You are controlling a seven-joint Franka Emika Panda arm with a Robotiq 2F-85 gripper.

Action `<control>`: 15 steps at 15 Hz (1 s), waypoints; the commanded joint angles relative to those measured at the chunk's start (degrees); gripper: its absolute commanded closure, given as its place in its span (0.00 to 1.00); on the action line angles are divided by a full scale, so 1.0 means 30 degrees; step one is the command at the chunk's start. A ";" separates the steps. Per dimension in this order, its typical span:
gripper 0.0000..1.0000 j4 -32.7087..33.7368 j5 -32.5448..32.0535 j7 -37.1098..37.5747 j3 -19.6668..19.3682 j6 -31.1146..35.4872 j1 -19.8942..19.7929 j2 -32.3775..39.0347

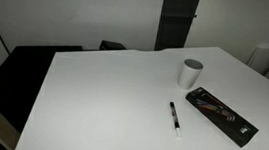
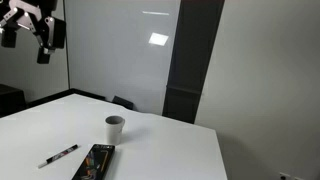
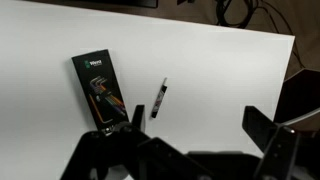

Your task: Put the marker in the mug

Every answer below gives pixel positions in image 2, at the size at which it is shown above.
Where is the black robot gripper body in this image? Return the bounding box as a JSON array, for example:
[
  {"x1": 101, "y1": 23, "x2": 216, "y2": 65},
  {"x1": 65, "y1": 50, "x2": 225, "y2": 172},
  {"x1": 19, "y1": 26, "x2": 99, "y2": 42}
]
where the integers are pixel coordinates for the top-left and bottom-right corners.
[{"x1": 8, "y1": 0, "x2": 58, "y2": 20}]

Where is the black marker with white cap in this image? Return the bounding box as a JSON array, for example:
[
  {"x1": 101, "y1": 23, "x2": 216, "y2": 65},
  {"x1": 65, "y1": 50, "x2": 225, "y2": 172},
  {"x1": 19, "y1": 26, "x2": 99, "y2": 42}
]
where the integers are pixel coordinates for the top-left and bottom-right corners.
[{"x1": 37, "y1": 143, "x2": 80, "y2": 169}]

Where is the white mug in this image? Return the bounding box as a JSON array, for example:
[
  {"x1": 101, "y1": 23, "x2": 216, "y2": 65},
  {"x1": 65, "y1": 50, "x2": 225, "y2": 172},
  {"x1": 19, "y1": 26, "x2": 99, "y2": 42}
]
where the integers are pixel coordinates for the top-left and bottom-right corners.
[{"x1": 104, "y1": 115, "x2": 126, "y2": 146}]

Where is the black cabinet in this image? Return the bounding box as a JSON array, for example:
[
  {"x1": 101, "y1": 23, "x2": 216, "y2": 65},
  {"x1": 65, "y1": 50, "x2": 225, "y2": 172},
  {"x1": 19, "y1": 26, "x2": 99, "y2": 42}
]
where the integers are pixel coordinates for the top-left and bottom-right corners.
[{"x1": 0, "y1": 83, "x2": 27, "y2": 118}]

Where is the white glossy whiteboard panel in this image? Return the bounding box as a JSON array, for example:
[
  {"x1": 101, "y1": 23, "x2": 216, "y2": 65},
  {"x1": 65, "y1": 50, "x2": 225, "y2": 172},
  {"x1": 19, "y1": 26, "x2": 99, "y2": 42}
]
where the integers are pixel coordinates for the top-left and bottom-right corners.
[{"x1": 63, "y1": 0, "x2": 182, "y2": 116}]

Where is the black hex key set box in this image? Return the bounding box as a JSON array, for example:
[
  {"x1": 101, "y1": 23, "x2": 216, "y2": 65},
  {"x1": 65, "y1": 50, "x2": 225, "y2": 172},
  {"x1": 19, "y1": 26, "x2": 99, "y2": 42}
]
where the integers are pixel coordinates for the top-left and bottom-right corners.
[{"x1": 71, "y1": 143, "x2": 116, "y2": 180}]

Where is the black vertical wall pillar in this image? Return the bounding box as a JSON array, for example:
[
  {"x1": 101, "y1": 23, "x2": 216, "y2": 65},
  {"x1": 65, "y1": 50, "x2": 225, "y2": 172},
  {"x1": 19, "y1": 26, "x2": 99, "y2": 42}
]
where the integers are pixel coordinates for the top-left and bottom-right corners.
[{"x1": 161, "y1": 0, "x2": 226, "y2": 125}]

